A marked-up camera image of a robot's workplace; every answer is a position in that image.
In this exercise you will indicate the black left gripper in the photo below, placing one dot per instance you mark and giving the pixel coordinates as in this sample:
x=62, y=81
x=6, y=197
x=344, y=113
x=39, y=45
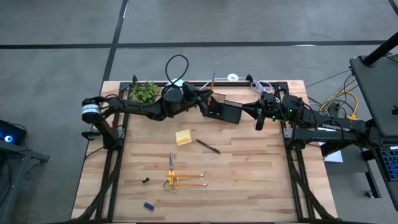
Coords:
x=192, y=93

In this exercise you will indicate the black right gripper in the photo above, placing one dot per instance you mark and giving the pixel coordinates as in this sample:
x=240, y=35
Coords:
x=270, y=107

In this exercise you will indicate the yellow sticky note pad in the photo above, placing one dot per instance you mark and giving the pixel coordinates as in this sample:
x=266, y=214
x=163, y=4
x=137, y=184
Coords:
x=183, y=137

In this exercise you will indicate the small black clip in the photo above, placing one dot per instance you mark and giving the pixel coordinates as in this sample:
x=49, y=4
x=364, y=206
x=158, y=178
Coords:
x=145, y=180

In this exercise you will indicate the blue eraser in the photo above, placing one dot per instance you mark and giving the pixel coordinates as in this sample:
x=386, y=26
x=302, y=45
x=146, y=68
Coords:
x=149, y=206

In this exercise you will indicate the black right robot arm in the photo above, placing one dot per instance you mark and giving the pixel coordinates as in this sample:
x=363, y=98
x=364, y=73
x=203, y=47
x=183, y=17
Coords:
x=326, y=126

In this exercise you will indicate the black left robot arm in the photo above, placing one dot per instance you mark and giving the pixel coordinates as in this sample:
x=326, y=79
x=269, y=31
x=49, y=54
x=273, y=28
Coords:
x=140, y=109

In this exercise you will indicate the black mesh desk organizer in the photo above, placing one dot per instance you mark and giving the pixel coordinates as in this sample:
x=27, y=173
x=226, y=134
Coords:
x=228, y=112

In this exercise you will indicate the black pen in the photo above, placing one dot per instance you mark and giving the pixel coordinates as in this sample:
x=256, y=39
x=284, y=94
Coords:
x=208, y=147

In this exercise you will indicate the green plant in white pot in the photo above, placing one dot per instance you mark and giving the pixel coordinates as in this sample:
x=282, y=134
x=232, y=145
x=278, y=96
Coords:
x=144, y=92

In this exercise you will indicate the white paper sheet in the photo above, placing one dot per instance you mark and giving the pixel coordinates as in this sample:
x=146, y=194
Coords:
x=334, y=157

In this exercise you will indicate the backlit keyboard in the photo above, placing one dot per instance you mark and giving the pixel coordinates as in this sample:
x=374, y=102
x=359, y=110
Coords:
x=390, y=161

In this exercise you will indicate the black computer with blue light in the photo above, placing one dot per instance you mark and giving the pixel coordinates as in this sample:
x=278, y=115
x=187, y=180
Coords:
x=9, y=133

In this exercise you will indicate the black aluminium table frame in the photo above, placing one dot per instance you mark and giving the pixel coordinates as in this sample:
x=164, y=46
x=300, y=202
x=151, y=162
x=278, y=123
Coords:
x=236, y=84

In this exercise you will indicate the black side desk frame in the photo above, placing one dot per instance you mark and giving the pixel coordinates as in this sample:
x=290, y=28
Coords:
x=18, y=155

